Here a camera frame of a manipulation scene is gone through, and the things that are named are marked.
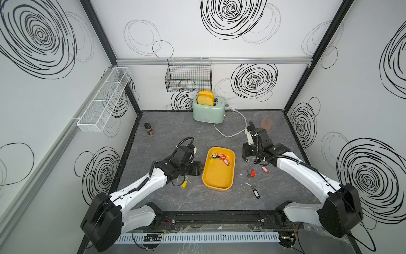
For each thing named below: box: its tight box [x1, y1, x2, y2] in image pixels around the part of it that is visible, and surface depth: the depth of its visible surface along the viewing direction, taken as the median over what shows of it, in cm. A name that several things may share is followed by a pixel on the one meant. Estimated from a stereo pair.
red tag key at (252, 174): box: [247, 169, 257, 178], surface depth 91 cm
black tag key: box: [245, 182, 261, 199], surface depth 84 cm
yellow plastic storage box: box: [201, 146, 236, 192], surface depth 91 cm
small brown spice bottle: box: [143, 122, 154, 138], surface depth 102 cm
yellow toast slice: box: [197, 89, 215, 106], surface depth 103 cm
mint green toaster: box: [192, 96, 226, 124], surface depth 108 cm
